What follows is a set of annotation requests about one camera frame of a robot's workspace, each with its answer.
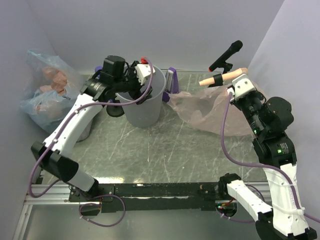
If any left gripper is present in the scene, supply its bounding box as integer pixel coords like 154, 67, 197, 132
114, 61, 153, 104

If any pink plastic trash bag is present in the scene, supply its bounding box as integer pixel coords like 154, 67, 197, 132
168, 85, 253, 137

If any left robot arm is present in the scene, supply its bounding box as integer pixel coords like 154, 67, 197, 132
30, 55, 155, 201

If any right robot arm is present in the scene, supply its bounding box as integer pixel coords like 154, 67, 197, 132
218, 86, 318, 240

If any grey plastic trash bin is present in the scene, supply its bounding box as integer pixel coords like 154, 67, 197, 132
122, 66, 166, 128

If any blue bag of pink bags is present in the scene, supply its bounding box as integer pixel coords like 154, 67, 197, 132
19, 49, 85, 134

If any beige microphone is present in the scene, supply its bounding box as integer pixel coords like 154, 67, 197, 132
199, 67, 248, 86

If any purple microphone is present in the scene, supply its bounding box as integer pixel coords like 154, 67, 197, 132
94, 65, 103, 78

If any purple metronome box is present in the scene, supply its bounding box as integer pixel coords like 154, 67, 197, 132
162, 67, 180, 103

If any black microphone stand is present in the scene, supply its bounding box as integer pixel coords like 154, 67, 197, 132
222, 62, 233, 74

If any black microphone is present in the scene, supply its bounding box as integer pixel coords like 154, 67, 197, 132
208, 40, 243, 72

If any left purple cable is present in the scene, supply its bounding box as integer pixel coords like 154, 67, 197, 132
27, 57, 154, 198

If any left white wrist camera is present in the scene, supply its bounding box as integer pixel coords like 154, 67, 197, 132
135, 57, 156, 86

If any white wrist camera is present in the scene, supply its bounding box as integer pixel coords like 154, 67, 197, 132
231, 74, 257, 92
135, 57, 156, 86

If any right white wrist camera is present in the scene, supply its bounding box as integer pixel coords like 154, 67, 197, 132
231, 74, 257, 92

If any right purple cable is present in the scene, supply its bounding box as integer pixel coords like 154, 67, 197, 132
220, 91, 320, 224

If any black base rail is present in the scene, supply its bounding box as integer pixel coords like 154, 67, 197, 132
68, 182, 231, 213

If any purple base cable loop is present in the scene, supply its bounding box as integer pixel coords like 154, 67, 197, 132
78, 194, 127, 228

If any aluminium frame rail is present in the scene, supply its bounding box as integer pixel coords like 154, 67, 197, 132
12, 183, 73, 240

